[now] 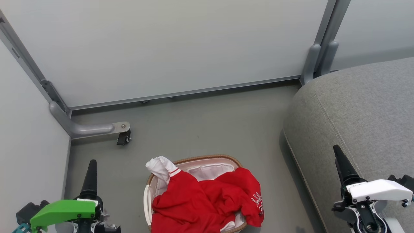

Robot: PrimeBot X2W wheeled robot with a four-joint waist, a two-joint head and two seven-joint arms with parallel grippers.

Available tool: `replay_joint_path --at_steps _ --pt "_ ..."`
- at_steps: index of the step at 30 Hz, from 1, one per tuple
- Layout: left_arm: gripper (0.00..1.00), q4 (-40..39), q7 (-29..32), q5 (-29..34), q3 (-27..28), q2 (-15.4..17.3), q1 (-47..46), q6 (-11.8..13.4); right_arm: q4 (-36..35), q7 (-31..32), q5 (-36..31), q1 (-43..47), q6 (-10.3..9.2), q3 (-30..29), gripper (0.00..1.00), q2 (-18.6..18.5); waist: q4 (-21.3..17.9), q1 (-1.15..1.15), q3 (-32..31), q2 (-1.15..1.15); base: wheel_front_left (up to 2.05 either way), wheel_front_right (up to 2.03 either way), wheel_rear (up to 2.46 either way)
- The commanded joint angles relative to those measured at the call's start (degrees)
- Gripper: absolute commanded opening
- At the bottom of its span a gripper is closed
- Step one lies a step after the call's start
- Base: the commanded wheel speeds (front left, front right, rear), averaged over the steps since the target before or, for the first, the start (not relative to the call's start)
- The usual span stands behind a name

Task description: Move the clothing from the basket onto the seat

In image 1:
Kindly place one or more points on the plain red garment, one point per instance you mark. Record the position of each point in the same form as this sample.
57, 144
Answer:
184, 207

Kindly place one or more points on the wicker laundry basket white liner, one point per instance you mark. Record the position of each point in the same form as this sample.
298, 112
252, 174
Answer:
210, 171

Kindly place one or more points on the grey partition post foot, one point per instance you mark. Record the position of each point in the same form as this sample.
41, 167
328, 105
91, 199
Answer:
310, 64
329, 58

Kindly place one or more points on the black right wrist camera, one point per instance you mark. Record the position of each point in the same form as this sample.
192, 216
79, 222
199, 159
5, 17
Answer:
404, 181

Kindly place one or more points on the grey metal partition leg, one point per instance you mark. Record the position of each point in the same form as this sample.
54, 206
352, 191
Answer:
87, 129

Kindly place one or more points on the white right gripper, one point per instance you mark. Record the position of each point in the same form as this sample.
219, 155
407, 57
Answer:
378, 191

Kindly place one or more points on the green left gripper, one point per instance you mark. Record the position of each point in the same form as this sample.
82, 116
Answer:
61, 210

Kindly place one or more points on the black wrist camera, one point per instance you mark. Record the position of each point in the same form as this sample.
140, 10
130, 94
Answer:
404, 181
29, 210

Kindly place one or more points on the grey fabric sofa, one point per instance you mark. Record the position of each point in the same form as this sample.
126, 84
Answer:
355, 113

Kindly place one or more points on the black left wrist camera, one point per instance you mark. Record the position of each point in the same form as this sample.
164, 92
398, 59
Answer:
29, 210

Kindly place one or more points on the black caster wheel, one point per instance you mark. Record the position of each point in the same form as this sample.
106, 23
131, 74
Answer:
123, 138

